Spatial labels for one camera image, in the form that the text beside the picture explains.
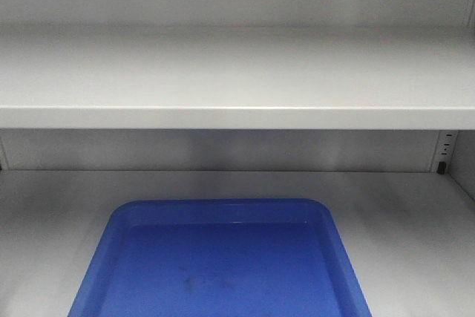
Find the grey cabinet shelf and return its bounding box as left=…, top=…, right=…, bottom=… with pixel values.
left=1, top=25, right=474, bottom=130

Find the blue plastic tray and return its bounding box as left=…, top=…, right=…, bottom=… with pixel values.
left=70, top=199, right=370, bottom=316

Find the black shelf clip right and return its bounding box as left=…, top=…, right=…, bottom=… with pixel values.
left=436, top=161, right=447, bottom=174

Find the slotted cabinet rail right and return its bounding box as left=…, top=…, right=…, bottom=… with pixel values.
left=432, top=131, right=459, bottom=173

